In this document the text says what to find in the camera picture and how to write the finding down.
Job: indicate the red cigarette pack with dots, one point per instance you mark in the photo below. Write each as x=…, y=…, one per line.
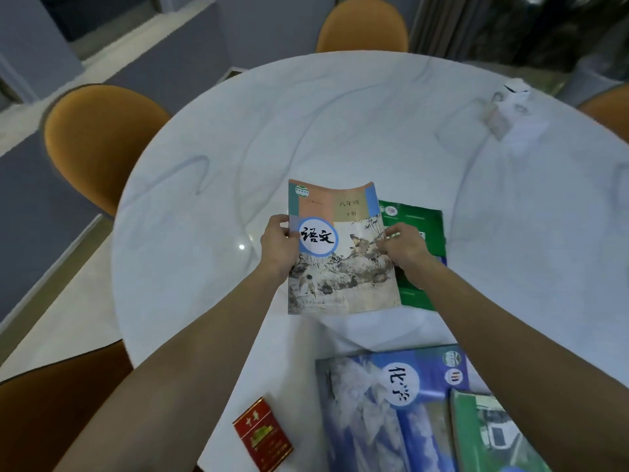
x=262, y=435

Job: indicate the person's left forearm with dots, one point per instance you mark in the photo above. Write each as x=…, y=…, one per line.
x=182, y=368

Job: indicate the dark green textbook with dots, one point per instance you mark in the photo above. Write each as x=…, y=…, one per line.
x=417, y=226

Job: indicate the person's right hand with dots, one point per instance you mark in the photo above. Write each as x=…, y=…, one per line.
x=409, y=250

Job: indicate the grey curtain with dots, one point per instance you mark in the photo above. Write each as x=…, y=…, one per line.
x=440, y=24

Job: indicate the person's left hand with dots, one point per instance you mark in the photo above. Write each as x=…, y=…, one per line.
x=276, y=246

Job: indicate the person's left thumb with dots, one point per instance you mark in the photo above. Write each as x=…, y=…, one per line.
x=290, y=233

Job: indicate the person's right thumb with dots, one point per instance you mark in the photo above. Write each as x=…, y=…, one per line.
x=393, y=234

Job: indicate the light green photo cover textbook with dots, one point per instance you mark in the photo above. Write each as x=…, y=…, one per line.
x=486, y=437

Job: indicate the white tissue pack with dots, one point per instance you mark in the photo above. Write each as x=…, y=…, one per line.
x=508, y=112

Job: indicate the blue cloud cover textbook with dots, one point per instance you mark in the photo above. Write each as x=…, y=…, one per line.
x=378, y=412

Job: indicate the textbook with bird painting cover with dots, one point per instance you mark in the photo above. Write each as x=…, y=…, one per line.
x=339, y=260

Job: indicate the orange chair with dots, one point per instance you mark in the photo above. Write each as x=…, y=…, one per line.
x=59, y=412
x=607, y=110
x=362, y=25
x=101, y=142

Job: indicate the person's right forearm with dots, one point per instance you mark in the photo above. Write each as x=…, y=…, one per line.
x=528, y=368

